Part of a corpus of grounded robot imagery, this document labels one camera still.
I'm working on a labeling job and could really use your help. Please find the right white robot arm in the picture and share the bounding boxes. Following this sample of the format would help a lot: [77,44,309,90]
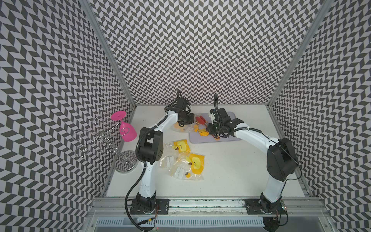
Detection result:
[207,108,299,214]

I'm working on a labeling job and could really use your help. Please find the chrome wire glass rack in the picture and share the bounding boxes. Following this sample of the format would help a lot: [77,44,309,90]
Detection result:
[71,116,138,173]

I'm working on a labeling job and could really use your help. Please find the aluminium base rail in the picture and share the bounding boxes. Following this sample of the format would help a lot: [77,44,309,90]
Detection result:
[82,197,337,232]

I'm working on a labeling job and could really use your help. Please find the orange fish shaped cookie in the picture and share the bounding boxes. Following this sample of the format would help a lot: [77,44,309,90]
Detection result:
[199,130,209,136]

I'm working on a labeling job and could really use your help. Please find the lavender plastic tray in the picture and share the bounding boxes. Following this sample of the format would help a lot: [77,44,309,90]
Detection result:
[189,111,242,144]

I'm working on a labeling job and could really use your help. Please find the duck print bag lower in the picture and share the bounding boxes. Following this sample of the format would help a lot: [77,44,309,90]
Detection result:
[160,153,205,181]

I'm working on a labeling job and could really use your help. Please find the pink plastic wine glass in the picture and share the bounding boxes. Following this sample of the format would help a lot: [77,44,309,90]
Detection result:
[111,111,137,142]

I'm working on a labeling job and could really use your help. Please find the red metal tongs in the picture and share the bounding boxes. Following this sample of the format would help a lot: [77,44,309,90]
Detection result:
[195,116,208,128]

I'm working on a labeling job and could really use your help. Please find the duck print bag upper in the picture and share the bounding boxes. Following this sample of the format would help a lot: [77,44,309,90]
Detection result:
[165,139,191,155]

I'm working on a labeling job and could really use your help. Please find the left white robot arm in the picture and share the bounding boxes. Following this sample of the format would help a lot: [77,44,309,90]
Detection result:
[125,94,194,213]

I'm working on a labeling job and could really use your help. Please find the duck print resealable bag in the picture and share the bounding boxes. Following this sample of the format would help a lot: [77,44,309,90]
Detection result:
[171,122,193,133]

